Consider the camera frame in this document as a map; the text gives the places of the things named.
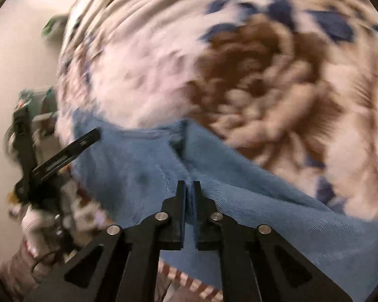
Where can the green object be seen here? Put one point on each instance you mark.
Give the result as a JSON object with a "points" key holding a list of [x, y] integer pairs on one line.
{"points": [[53, 27]]}

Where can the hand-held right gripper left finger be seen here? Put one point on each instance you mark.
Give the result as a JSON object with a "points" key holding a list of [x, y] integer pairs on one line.
{"points": [[182, 207]]}

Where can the floral printed blanket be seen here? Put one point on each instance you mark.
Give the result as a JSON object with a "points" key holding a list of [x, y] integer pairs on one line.
{"points": [[226, 63]]}

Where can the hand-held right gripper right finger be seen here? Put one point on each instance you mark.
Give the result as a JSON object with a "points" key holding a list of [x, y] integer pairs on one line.
{"points": [[196, 214]]}

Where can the blue denim pants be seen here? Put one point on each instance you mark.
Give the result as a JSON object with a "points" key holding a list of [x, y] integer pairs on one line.
{"points": [[138, 176]]}

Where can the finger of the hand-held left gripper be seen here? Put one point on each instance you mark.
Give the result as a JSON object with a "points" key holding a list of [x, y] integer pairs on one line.
{"points": [[66, 154]]}

